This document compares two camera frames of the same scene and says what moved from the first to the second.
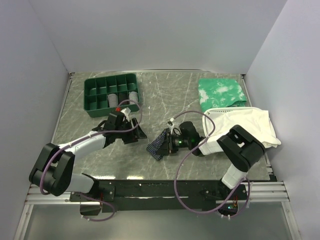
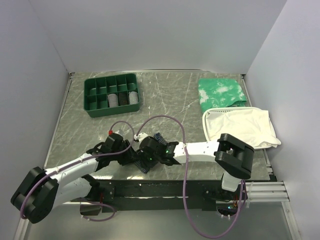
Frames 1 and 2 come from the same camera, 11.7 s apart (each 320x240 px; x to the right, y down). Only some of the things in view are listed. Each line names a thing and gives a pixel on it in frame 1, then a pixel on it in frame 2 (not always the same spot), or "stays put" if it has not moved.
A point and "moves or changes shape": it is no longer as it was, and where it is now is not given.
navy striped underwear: x=156 y=142 moves or changes shape
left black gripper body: x=126 y=133 → x=123 y=158
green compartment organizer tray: x=102 y=95 stays put
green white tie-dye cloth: x=220 y=93 stays put
